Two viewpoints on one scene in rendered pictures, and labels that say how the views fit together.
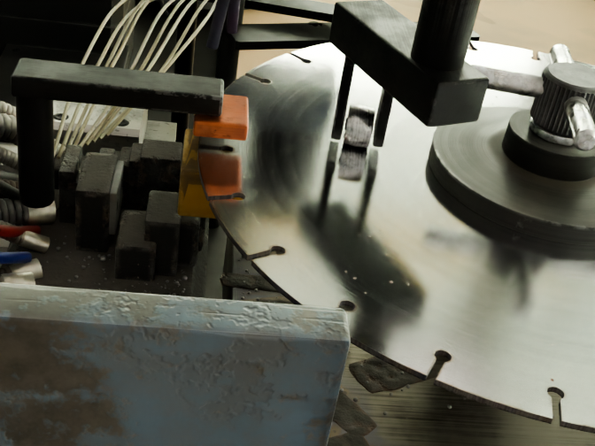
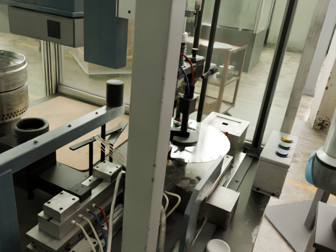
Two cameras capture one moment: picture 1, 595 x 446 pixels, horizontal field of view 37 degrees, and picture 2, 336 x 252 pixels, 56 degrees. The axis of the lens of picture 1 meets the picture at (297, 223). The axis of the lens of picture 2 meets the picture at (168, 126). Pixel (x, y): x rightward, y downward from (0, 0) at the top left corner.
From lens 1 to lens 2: 82 cm
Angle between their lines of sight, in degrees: 50
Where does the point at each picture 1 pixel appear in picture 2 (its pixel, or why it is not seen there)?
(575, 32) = (79, 108)
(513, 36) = (73, 115)
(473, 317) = (206, 153)
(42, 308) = (214, 167)
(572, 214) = (195, 139)
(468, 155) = (179, 139)
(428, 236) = (190, 149)
